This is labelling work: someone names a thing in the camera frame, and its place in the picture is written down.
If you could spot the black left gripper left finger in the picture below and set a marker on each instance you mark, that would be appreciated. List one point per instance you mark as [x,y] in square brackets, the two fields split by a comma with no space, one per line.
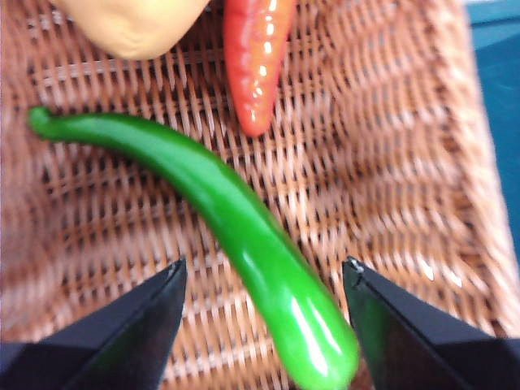
[101,349]

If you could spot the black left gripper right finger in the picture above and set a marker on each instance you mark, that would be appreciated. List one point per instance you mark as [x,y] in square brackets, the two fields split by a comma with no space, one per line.
[426,349]

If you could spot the green chili pepper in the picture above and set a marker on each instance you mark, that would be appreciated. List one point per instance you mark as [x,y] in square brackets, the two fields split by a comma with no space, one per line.
[243,227]

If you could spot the brown woven wicker basket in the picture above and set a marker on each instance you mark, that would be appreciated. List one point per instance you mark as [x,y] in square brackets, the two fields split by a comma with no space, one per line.
[386,162]

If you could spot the orange carrot with green leaves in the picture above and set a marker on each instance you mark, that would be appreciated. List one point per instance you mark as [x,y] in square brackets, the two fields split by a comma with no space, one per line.
[252,61]

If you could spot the yellow-brown potato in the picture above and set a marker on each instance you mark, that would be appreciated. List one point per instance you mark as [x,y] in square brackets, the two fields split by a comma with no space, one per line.
[134,24]

